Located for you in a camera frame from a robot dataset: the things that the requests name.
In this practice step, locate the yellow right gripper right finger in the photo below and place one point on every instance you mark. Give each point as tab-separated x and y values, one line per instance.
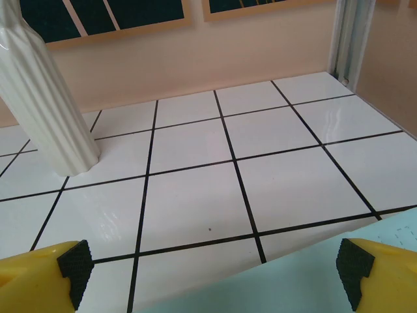
391	283

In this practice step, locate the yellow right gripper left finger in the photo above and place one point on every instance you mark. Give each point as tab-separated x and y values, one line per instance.
32	283

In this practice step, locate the light blue cloth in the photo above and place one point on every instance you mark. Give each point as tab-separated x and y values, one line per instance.
260	287

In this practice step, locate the white ribbed vase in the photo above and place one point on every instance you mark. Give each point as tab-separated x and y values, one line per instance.
42	98

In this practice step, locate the dark panel pink oval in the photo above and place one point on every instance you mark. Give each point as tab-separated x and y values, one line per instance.
228	5

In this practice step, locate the aluminium frame post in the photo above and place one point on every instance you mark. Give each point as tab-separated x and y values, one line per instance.
350	39

